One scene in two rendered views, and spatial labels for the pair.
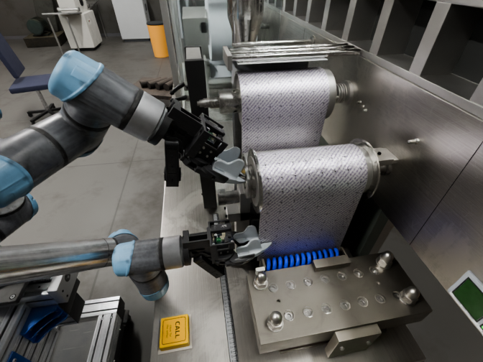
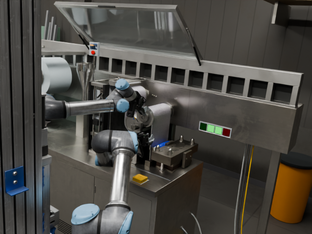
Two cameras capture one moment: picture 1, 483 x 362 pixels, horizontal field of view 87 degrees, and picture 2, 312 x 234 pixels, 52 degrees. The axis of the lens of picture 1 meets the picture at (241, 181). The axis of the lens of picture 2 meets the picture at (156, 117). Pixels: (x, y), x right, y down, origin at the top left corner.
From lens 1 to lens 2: 1.84 m
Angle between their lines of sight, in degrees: 48
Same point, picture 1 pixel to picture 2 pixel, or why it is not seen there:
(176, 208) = (89, 160)
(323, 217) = (163, 126)
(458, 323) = (207, 207)
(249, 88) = not seen: hidden behind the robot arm
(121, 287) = not seen: outside the picture
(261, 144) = not seen: hidden behind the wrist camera
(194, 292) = (132, 173)
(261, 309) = (164, 154)
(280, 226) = (155, 130)
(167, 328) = (138, 177)
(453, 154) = (185, 97)
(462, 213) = (193, 109)
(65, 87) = (126, 85)
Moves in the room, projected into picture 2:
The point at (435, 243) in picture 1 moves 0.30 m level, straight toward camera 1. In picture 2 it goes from (191, 121) to (191, 133)
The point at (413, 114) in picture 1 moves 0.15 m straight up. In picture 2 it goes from (172, 92) to (174, 72)
